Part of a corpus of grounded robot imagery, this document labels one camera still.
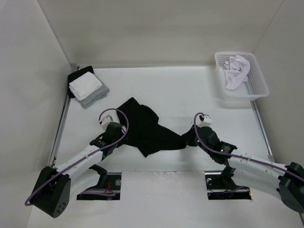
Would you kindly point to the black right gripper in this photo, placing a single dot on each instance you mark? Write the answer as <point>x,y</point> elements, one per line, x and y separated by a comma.
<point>191,134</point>

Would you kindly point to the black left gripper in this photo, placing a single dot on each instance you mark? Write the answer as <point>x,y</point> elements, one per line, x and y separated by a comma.
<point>121,134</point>

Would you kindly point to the black tank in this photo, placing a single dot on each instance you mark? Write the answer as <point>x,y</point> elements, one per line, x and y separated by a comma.
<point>147,135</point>
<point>75,75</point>

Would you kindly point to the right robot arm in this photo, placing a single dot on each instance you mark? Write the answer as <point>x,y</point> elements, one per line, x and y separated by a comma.
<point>243,172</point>

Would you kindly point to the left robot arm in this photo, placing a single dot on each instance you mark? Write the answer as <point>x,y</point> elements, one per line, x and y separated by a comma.
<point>51,192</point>

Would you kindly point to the folded grey tank top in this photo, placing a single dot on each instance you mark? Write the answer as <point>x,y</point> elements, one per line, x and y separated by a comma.
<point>98,94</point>

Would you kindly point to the folded white tank top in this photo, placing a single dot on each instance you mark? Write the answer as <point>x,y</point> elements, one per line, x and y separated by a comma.
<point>84,86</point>

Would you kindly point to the folded black tank top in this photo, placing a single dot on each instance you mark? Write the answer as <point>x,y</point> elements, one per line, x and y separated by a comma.
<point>75,75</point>

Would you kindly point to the crumpled white tank top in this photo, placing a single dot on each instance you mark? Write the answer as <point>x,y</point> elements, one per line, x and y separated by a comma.
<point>236,71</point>

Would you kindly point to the white perforated plastic basket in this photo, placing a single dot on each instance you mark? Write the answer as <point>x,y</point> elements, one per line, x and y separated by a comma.
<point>255,87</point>

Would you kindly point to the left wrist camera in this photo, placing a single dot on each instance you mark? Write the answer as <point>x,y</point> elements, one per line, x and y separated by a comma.
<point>106,121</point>

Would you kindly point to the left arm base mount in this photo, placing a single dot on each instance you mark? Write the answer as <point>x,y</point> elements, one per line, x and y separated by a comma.
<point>106,186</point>

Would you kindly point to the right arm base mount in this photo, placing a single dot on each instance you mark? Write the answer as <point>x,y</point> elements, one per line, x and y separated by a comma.
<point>220,186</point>

